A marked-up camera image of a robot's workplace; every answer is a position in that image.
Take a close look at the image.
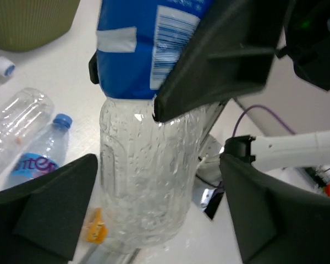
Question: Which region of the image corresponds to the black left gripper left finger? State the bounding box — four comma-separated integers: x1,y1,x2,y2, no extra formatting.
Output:
0,154,98,263

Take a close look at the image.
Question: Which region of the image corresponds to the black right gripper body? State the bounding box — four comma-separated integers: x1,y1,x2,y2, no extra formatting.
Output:
276,1,330,91

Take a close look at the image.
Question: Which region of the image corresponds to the blue cap water bottle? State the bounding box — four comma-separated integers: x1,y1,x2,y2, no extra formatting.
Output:
3,113,73,189

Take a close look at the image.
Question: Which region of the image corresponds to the clear crumpled unlabelled bottle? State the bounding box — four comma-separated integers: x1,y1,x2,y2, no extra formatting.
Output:
0,87,54,175

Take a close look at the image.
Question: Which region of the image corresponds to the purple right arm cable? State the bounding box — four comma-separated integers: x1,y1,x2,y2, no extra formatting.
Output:
232,104,296,138

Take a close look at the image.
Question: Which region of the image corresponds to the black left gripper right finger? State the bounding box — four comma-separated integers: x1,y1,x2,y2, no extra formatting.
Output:
220,154,330,263

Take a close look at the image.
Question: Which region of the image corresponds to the olive green mesh bin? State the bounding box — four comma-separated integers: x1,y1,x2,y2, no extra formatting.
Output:
0,0,80,52

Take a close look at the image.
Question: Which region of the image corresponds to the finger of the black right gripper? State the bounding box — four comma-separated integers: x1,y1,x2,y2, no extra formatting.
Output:
88,52,99,84
153,1,288,123

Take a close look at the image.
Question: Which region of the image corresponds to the clear bottle dark blue label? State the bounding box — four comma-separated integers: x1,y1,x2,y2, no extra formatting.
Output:
96,1,211,253

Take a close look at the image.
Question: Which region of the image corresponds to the clear bottle yellow-orange cap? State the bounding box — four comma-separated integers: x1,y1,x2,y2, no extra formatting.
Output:
84,207,108,244

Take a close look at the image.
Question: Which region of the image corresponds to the aluminium frame rail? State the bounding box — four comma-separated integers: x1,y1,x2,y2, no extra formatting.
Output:
81,99,224,263

